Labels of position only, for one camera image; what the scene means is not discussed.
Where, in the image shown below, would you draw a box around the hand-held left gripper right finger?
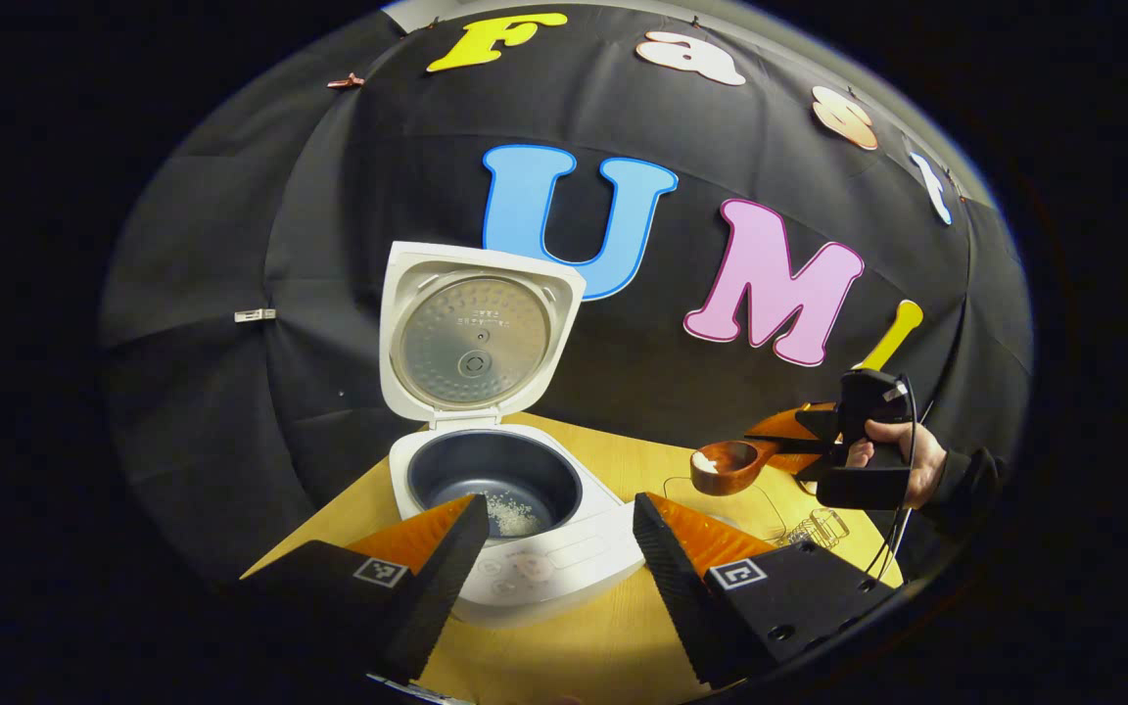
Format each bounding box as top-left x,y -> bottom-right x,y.
633,492 -> 893,689

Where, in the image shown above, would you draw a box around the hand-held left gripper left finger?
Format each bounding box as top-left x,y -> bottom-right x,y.
241,493 -> 492,683

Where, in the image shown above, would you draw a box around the metal wire chopstick holder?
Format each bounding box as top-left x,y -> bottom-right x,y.
775,507 -> 851,549

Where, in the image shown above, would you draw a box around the brown wooden spoon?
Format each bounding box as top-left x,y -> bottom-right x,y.
689,438 -> 820,496

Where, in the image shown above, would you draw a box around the white rice grains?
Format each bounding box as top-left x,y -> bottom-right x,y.
481,493 -> 545,538

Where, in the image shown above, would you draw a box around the white rice cooker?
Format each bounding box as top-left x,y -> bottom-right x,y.
378,241 -> 645,628

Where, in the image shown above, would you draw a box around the clear plastic container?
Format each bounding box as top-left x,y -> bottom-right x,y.
662,477 -> 790,544

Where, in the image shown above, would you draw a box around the black backdrop cloth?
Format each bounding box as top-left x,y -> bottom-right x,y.
99,0 -> 1035,588

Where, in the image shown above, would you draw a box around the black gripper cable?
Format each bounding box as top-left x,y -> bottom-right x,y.
863,377 -> 922,581

